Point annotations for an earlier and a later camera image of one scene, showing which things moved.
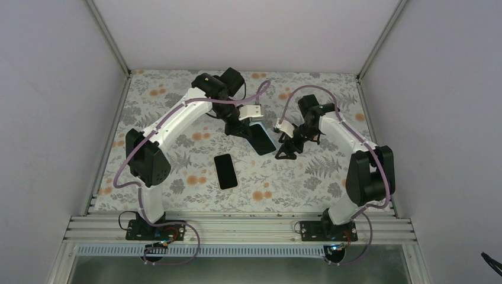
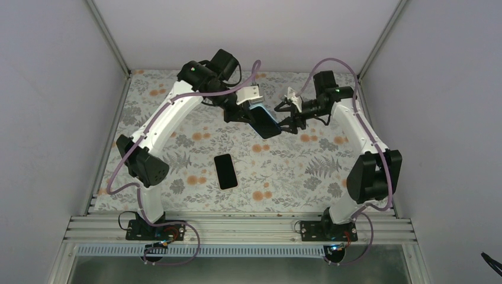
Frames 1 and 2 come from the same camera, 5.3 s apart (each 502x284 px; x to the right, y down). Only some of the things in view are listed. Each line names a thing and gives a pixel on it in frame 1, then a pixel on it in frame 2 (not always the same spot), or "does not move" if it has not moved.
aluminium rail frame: (236, 229) does not move
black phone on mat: (225, 171) does not move
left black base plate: (140, 230) does not move
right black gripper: (285, 147) to (289, 121)
